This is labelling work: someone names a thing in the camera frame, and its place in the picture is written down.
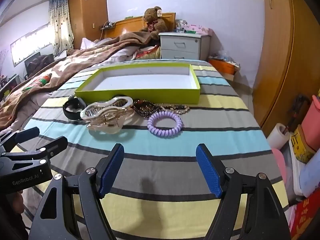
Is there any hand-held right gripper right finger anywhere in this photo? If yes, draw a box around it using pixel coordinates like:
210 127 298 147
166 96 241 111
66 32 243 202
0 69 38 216
196 143 292 240

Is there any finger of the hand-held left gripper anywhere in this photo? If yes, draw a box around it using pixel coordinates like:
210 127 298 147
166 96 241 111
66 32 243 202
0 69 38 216
0 127 40 153
0 136 68 167

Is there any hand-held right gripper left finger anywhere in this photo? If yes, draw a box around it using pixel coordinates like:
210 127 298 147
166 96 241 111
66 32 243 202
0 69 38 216
27 143 125 240

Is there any black wristband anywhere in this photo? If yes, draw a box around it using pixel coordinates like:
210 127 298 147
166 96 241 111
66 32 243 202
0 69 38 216
62 95 87 120

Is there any clear hair claw clip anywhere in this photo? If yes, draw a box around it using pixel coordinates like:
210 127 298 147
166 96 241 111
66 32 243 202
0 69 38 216
80 96 135 133

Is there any purple spiral hair tie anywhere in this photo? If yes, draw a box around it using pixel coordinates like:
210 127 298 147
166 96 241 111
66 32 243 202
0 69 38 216
147 112 184 138

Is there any green shallow cardboard box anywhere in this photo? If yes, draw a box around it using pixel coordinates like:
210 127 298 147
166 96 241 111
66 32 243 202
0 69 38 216
74 64 201 105

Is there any person's left hand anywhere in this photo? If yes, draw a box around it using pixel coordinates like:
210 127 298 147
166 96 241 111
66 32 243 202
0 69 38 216
11 191 25 215

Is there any striped bed sheet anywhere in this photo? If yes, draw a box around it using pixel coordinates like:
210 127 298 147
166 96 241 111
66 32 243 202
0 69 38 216
15 59 290 240

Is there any red green folded cloth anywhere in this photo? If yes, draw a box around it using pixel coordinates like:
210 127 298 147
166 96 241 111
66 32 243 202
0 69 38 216
22 73 53 92

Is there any pink plastic stool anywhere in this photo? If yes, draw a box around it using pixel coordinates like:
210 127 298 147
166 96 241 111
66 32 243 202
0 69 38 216
271 148 288 193

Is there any black chair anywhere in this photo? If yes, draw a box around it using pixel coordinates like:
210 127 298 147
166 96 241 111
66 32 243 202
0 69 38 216
24 52 54 78

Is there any white paper roll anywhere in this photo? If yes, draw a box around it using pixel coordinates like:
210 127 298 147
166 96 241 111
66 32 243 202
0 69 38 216
266 123 292 153

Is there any brown patterned blanket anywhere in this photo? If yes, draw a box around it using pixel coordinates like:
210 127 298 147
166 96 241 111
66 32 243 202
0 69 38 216
0 31 160 130

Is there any window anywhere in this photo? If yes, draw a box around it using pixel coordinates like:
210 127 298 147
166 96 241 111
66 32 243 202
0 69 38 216
10 22 54 67

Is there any yellow tin box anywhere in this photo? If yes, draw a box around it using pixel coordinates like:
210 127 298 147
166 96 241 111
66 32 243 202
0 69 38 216
291 125 317 164

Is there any orange storage box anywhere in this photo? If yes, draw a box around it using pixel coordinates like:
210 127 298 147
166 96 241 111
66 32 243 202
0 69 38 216
207 57 240 75

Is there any red box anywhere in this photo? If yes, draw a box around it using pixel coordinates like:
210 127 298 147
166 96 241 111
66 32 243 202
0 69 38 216
290 197 320 240

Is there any pink plastic container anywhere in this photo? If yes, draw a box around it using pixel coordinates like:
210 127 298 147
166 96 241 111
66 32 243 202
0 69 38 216
301 95 320 140

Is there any patterned curtain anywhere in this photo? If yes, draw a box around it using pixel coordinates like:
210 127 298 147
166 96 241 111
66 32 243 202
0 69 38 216
48 0 75 58

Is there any yellow mattress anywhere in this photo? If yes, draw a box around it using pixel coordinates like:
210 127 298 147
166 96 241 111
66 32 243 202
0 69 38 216
136 45 160 60

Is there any grey drawer nightstand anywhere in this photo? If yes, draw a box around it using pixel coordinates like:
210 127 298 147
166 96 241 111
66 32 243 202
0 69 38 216
159 32 210 61

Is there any large wooden wardrobe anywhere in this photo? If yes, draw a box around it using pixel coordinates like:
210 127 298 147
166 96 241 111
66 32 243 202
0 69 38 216
252 0 320 130

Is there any tall wooden wardrobe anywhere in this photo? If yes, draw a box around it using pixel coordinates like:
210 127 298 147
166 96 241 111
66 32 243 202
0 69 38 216
68 0 109 50

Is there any pink floral box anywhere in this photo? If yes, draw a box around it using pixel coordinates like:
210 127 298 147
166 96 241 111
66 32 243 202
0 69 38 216
186 24 213 35

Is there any wooden bed headboard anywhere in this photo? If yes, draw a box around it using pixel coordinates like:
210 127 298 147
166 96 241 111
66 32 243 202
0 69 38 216
105 12 176 39

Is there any brown teddy bear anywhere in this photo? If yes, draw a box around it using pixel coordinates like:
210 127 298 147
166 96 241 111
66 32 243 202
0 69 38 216
140 6 168 40

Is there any dark beaded bracelet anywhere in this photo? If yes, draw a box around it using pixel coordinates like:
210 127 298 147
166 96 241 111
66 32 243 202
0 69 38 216
132 99 157 118

